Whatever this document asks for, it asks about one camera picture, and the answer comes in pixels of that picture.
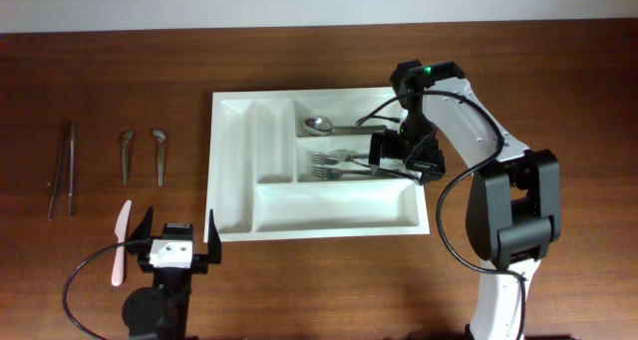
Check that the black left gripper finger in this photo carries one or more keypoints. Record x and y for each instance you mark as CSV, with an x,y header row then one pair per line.
x,y
140,240
214,245

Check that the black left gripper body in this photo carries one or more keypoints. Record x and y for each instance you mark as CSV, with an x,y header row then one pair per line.
x,y
175,277

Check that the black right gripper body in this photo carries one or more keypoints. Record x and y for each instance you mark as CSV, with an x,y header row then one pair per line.
x,y
416,142

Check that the steel tablespoon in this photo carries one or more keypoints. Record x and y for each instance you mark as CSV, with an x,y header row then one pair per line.
x,y
363,130
319,126

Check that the black-handled steel fork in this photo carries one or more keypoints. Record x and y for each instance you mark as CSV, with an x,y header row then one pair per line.
x,y
398,172

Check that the small steel spoon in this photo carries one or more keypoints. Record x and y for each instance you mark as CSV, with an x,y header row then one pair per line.
x,y
160,137
126,137

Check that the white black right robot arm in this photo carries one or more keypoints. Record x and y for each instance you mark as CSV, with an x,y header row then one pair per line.
x,y
514,210

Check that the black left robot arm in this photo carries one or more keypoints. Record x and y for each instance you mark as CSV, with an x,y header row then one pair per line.
x,y
160,310

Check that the pink plastic knife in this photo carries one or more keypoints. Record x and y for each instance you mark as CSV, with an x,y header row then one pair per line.
x,y
118,272

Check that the white cutlery tray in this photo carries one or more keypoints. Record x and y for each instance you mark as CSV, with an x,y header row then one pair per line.
x,y
260,184

